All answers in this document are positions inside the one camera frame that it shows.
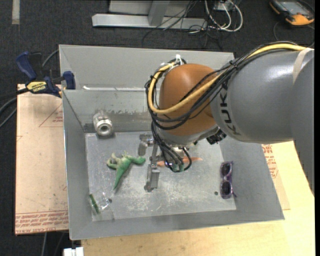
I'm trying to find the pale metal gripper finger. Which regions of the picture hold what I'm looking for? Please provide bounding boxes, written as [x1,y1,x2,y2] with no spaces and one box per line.
[137,133,155,157]
[143,163,161,193]

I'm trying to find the orange toy carrot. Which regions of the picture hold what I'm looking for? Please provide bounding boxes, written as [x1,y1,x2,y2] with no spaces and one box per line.
[156,156,204,167]

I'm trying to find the green toy dinosaur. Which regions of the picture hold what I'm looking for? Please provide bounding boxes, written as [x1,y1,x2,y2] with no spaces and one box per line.
[106,151,147,191]

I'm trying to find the grey metal bin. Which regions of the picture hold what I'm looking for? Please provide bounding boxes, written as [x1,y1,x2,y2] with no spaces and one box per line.
[58,44,286,241]

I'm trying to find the silver metal cylinder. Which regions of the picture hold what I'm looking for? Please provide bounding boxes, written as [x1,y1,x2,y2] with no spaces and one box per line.
[92,109,114,137]

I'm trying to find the purple sunglasses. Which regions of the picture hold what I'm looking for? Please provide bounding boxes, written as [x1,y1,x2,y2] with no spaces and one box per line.
[219,160,237,200]

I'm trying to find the clear glass with green band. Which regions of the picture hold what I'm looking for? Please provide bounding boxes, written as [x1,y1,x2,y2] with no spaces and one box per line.
[87,190,113,217]

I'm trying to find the brown cardboard board red print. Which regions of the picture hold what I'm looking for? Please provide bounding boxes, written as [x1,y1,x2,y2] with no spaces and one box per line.
[14,83,292,236]

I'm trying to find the black cylinder on white bracket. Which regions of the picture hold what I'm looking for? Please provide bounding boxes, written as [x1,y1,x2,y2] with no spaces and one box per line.
[205,128,228,146]

